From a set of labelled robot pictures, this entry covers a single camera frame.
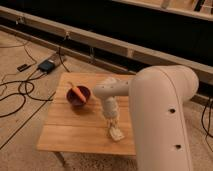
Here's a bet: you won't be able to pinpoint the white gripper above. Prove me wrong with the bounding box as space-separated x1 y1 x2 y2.
101 97 119 133

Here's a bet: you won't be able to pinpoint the white sponge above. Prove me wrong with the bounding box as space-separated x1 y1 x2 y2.
109 127 124 141

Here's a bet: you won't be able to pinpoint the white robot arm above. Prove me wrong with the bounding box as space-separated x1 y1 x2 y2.
93 65 199 171

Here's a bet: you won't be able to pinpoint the wooden table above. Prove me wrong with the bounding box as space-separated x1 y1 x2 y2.
37 73 135 156

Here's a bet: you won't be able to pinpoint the dark purple bowl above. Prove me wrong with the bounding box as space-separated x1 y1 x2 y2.
66 86 91 107

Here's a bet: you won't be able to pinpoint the orange carrot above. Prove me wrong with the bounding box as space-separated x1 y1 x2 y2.
68 82 86 103

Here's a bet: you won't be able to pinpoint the black power adapter box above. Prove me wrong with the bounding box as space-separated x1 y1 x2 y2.
38 60 55 73

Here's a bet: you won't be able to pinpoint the small black device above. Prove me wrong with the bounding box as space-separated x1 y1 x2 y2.
17 64 31 72

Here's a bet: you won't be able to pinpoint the black floor cables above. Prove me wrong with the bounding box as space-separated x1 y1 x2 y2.
0 39 73 119

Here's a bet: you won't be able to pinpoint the black cable right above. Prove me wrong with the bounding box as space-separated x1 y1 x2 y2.
200 96 213 139

